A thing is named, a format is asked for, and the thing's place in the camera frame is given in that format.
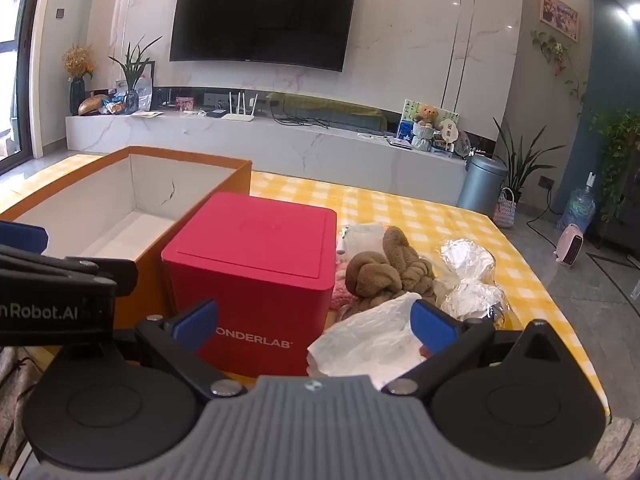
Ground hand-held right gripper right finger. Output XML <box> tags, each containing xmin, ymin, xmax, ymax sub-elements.
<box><xmin>381</xmin><ymin>299</ymin><xmax>568</xmax><ymax>396</ymax></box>

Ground hanging vine plant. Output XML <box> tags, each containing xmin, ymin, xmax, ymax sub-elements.
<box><xmin>530</xmin><ymin>30</ymin><xmax>589</xmax><ymax>112</ymax></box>

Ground white soft cloth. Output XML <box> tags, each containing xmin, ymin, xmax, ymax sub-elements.
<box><xmin>338</xmin><ymin>222</ymin><xmax>387</xmax><ymax>262</ymax></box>

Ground grey-blue pedal trash can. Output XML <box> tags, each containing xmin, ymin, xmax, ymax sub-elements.
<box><xmin>456</xmin><ymin>154</ymin><xmax>509</xmax><ymax>217</ymax></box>

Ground yellow checked tablecloth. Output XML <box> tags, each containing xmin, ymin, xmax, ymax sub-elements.
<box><xmin>0</xmin><ymin>152</ymin><xmax>614</xmax><ymax>419</ymax></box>

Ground white plastic bag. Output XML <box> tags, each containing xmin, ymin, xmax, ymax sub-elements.
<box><xmin>306</xmin><ymin>292</ymin><xmax>427</xmax><ymax>379</ymax></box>

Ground black cables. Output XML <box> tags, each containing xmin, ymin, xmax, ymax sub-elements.
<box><xmin>269</xmin><ymin>102</ymin><xmax>332</xmax><ymax>127</ymax></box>

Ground round white paper fan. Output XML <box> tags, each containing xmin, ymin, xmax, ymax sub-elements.
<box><xmin>439</xmin><ymin>118</ymin><xmax>464</xmax><ymax>144</ymax></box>

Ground brown teddy bear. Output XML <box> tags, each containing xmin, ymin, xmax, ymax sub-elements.
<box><xmin>412</xmin><ymin>103</ymin><xmax>441</xmax><ymax>129</ymax></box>

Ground pink space heater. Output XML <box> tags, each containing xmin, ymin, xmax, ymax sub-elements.
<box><xmin>553</xmin><ymin>223</ymin><xmax>585</xmax><ymax>266</ymax></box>

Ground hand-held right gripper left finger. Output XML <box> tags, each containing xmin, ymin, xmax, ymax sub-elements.
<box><xmin>134</xmin><ymin>297</ymin><xmax>248</xmax><ymax>402</ymax></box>

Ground pink and white crochet scarf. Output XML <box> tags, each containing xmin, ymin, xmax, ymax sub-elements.
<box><xmin>329</xmin><ymin>255</ymin><xmax>362</xmax><ymax>322</ymax></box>

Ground potted snake plant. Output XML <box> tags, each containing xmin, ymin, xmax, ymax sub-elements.
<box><xmin>492</xmin><ymin>117</ymin><xmax>567</xmax><ymax>207</ymax></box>

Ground large leafy green plant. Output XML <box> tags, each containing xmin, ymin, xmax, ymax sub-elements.
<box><xmin>589</xmin><ymin>109</ymin><xmax>640</xmax><ymax>222</ymax></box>

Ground woven handle basket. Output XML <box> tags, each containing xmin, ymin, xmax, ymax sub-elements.
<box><xmin>493</xmin><ymin>187</ymin><xmax>517</xmax><ymax>229</ymax></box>

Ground golden ornament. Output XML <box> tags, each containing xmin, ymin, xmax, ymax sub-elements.
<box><xmin>78</xmin><ymin>93</ymin><xmax>111</xmax><ymax>117</ymax></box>

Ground glass balcony door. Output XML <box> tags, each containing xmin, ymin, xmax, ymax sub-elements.
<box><xmin>0</xmin><ymin>0</ymin><xmax>47</xmax><ymax>162</ymax></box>

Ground white router with antennas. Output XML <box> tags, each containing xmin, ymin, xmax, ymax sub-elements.
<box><xmin>221</xmin><ymin>90</ymin><xmax>259</xmax><ymax>122</ymax></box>

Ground blue water jug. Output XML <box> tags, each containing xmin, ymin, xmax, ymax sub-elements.
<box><xmin>557</xmin><ymin>172</ymin><xmax>599</xmax><ymax>234</ymax></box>

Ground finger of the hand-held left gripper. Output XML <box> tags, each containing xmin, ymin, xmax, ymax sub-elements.
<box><xmin>0</xmin><ymin>222</ymin><xmax>140</xmax><ymax>289</ymax></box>

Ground black wall television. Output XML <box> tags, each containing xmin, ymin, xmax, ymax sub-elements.
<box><xmin>169</xmin><ymin>0</ymin><xmax>360</xmax><ymax>73</ymax></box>

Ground orange storage box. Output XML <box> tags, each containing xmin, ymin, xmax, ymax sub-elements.
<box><xmin>0</xmin><ymin>145</ymin><xmax>254</xmax><ymax>326</ymax></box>

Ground framed wall picture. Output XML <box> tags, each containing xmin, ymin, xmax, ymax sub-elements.
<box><xmin>538</xmin><ymin>0</ymin><xmax>581</xmax><ymax>44</ymax></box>

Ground white marble TV cabinet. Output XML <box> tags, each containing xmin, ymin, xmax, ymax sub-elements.
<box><xmin>65</xmin><ymin>109</ymin><xmax>469</xmax><ymax>206</ymax></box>

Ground red lidded box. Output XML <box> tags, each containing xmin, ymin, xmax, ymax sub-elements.
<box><xmin>161</xmin><ymin>191</ymin><xmax>338</xmax><ymax>379</ymax></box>

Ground dark vase with yellow flowers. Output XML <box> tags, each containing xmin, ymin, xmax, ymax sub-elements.
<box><xmin>62</xmin><ymin>43</ymin><xmax>97</xmax><ymax>116</ymax></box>

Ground blue snack packets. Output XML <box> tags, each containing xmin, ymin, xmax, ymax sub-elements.
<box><xmin>99</xmin><ymin>91</ymin><xmax>127</xmax><ymax>115</ymax></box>

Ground clear plastic bag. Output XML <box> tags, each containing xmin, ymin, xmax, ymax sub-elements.
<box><xmin>433</xmin><ymin>238</ymin><xmax>512</xmax><ymax>322</ymax></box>

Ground green plant in glass vase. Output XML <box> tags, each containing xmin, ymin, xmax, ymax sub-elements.
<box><xmin>108</xmin><ymin>35</ymin><xmax>164</xmax><ymax>115</ymax></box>

